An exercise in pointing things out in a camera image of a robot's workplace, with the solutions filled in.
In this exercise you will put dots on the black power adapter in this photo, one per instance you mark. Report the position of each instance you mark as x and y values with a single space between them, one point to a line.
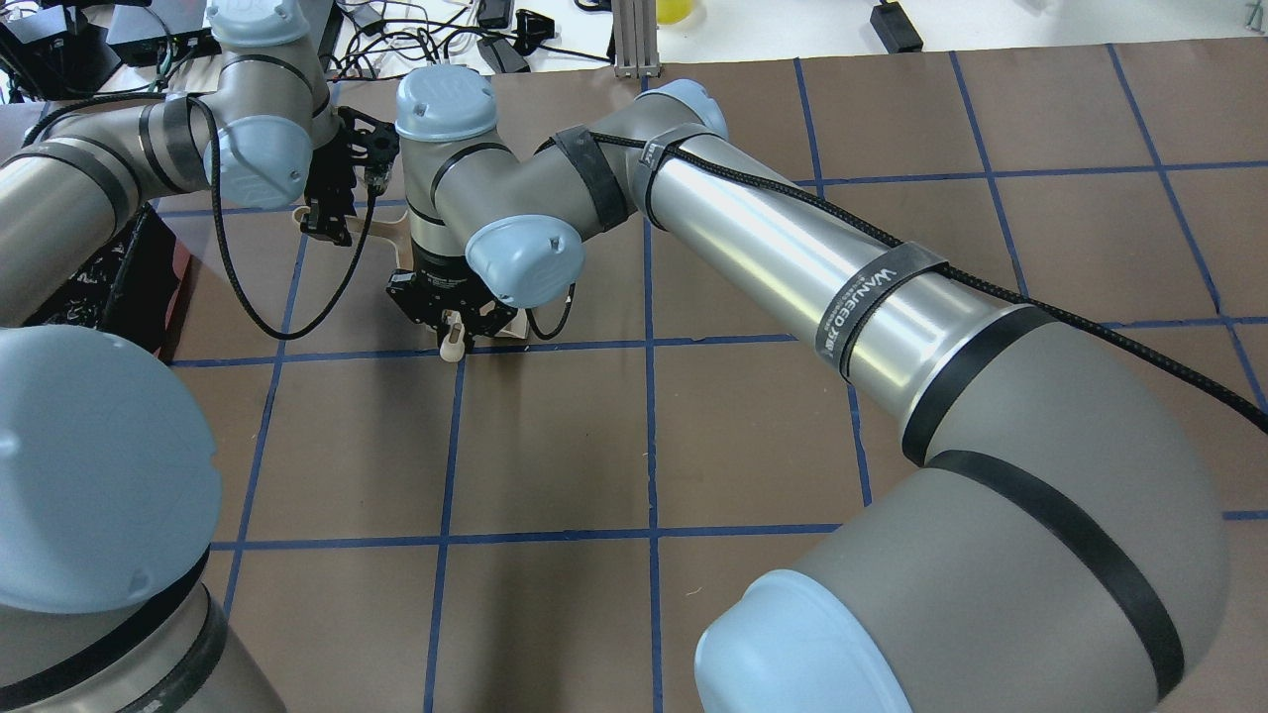
894 28

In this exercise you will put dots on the black lined trash bin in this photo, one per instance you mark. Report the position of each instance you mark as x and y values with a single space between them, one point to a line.
130 288

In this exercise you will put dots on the aluminium frame post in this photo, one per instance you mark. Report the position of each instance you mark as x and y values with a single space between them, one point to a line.
634 32

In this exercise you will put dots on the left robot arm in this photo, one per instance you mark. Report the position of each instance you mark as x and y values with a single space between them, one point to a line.
110 495

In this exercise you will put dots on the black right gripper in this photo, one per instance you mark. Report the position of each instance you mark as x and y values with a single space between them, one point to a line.
443 278

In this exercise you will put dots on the white hand brush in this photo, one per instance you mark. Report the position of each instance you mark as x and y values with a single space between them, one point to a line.
452 337

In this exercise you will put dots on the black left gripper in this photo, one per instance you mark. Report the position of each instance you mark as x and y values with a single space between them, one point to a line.
328 184

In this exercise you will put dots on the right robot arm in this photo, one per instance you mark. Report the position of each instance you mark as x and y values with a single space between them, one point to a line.
583 514

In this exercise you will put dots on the beige plastic dustpan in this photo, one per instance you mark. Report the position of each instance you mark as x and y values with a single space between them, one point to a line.
359 315

